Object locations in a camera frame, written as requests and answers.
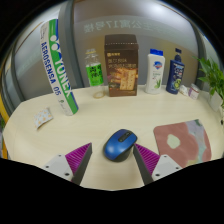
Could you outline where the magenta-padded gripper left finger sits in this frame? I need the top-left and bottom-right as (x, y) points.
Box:
(42, 142), (93, 186)

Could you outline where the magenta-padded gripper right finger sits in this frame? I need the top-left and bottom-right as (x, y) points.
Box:
(132, 143), (184, 186)

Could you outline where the blue computer mouse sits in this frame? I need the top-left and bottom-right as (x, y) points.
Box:
(102, 128), (138, 163)

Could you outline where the pink floral mouse pad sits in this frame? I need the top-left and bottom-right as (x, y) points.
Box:
(153, 119), (213, 169)

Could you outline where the small white dotted packet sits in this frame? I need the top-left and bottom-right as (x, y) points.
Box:
(33, 107), (54, 130)

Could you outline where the crumpled white wrapper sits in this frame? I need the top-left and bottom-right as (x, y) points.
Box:
(178, 84), (190, 97)

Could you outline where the small white pink jar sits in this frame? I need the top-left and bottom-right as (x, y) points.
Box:
(188, 83), (201, 101)

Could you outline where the clear bottle green label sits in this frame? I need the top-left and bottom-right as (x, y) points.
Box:
(84, 48), (106, 100)

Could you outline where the white shampoo bottle blue cap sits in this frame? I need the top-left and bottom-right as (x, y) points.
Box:
(144, 48), (166, 95)

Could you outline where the dark blue shampoo bottle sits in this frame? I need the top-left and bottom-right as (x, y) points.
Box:
(165, 47), (186, 96)

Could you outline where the white green shuttlecock tube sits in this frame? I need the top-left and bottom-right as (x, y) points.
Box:
(40, 18), (80, 117)

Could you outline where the brown cracker box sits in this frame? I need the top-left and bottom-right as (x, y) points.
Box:
(104, 33), (140, 98)

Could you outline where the green potted plant white pot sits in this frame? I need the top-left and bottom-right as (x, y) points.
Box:
(194, 55), (224, 126)

